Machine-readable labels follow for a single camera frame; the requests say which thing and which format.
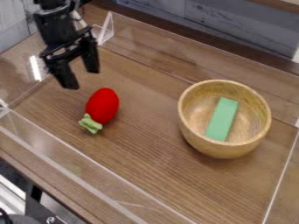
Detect black cable under table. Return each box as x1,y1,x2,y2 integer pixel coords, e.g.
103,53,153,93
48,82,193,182
0,208,13,224

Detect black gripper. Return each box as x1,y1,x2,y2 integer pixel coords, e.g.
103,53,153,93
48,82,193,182
32,5,99,89

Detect clear acrylic corner bracket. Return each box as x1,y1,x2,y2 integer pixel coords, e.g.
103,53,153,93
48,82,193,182
70,11,115,46

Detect red plush tomato green stem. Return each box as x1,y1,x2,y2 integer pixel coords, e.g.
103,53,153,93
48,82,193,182
77,87,121,135

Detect wooden bowl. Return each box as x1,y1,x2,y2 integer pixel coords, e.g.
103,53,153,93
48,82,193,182
177,80,272,159

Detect black table leg frame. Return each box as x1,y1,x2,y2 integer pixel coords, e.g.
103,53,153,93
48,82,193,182
24,185,66,224

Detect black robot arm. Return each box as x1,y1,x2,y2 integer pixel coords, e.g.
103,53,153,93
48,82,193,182
32,0,100,89

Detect clear acrylic front wall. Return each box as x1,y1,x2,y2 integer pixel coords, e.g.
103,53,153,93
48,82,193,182
0,101,196,224

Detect green rectangular block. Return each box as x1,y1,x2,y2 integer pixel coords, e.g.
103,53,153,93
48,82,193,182
204,97,239,142

